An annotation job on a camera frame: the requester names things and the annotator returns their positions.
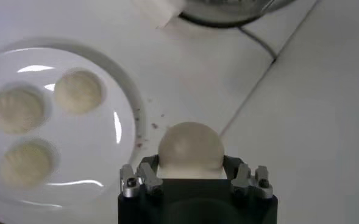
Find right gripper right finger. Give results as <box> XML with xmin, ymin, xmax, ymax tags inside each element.
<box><xmin>223</xmin><ymin>155</ymin><xmax>274</xmax><ymax>200</ymax></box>

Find black cooker power cord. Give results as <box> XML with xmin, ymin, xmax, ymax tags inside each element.
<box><xmin>238</xmin><ymin>26</ymin><xmax>278</xmax><ymax>64</ymax></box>

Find round white plate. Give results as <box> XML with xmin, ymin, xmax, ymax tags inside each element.
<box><xmin>0</xmin><ymin>38</ymin><xmax>148</xmax><ymax>214</ymax></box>

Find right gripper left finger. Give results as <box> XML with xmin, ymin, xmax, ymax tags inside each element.
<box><xmin>119</xmin><ymin>154</ymin><xmax>165</xmax><ymax>198</ymax></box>

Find white electric cooker base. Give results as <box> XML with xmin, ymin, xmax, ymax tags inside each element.
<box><xmin>154</xmin><ymin>9</ymin><xmax>271</xmax><ymax>30</ymax></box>

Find white steamed baozi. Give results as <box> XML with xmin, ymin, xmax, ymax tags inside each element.
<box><xmin>54</xmin><ymin>69</ymin><xmax>104</xmax><ymax>116</ymax></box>
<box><xmin>0</xmin><ymin>86</ymin><xmax>48</xmax><ymax>135</ymax></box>
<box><xmin>157</xmin><ymin>121</ymin><xmax>226</xmax><ymax>180</ymax></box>
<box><xmin>0</xmin><ymin>140</ymin><xmax>57</xmax><ymax>188</ymax></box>

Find perforated stainless steamer basket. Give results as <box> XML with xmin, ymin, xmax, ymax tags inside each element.
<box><xmin>133</xmin><ymin>0</ymin><xmax>296</xmax><ymax>23</ymax></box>

